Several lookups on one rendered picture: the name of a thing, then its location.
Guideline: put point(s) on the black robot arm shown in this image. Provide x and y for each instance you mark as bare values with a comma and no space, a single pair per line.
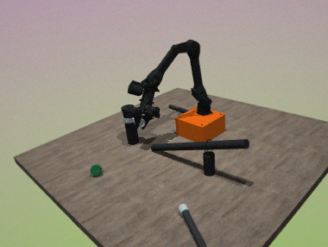
192,48

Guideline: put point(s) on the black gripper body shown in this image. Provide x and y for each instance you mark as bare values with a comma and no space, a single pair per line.
139,111

